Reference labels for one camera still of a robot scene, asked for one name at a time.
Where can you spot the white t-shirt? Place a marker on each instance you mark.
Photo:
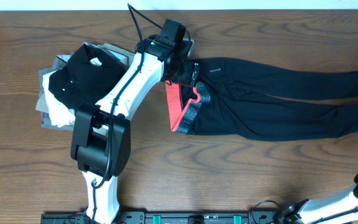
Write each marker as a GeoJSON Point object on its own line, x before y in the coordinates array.
{"type": "Point", "coordinates": [60, 115]}

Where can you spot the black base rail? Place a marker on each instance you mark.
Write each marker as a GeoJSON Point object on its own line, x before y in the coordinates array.
{"type": "Point", "coordinates": [138, 217]}

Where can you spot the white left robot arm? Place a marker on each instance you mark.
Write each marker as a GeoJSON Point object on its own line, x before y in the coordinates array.
{"type": "Point", "coordinates": [101, 143]}

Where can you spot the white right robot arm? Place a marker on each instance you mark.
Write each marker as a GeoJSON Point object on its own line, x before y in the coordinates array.
{"type": "Point", "coordinates": [338, 208]}

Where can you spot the black polo shirt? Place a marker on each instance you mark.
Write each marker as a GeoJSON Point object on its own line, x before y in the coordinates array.
{"type": "Point", "coordinates": [89, 75]}

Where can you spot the black leggings with red waistband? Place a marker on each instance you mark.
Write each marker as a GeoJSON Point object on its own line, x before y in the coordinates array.
{"type": "Point", "coordinates": [262, 102]}

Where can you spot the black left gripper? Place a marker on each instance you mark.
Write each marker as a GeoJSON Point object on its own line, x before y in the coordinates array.
{"type": "Point", "coordinates": [191, 74]}

